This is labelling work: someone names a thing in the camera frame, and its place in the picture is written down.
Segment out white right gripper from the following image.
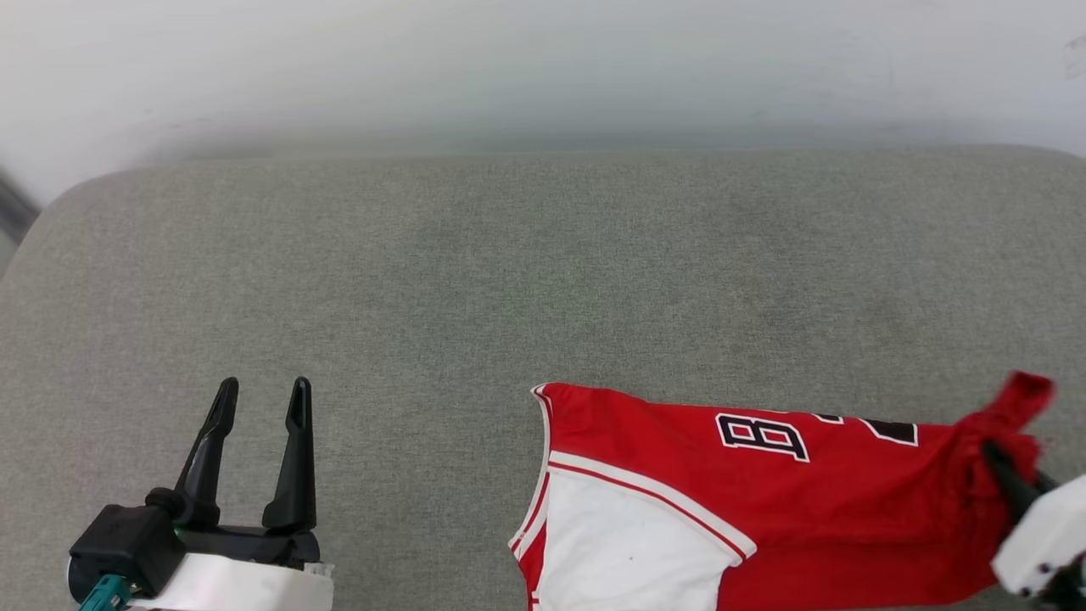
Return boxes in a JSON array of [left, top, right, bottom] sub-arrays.
[[982, 441, 1086, 595]]

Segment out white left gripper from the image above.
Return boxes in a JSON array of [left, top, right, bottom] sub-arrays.
[[127, 377, 335, 611]]

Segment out red Bulls basketball jersey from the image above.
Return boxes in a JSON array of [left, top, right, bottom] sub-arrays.
[[507, 370, 1057, 611]]

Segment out grey fabric sofa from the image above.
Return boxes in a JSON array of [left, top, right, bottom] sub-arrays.
[[0, 144, 1086, 611]]

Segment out teal cable connector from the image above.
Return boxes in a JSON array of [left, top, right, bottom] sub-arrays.
[[78, 574, 130, 611]]

